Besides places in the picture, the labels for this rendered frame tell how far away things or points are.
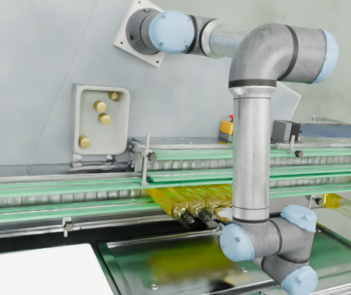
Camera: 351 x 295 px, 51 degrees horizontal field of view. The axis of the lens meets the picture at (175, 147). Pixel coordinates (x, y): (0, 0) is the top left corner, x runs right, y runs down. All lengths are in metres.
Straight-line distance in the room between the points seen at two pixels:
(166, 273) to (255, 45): 0.65
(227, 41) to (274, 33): 0.28
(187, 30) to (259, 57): 0.41
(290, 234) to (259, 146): 0.21
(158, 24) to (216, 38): 0.17
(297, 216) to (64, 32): 0.88
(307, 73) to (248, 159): 0.22
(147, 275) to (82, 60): 0.71
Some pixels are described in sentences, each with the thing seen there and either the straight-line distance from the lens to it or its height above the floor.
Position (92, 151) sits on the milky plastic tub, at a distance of 1.24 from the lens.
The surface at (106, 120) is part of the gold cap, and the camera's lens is 1.25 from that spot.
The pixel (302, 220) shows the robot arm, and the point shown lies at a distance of 0.84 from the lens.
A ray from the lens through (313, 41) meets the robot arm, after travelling 0.82.
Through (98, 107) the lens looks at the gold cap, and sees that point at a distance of 1.24.
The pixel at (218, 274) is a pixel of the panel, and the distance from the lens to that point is 1.10.
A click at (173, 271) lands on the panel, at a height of 1.19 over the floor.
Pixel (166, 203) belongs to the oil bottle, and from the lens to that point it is 1.17.
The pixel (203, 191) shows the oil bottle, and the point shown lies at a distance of 1.24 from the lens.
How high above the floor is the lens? 2.00
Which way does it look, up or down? 60 degrees down
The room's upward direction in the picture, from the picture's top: 121 degrees clockwise
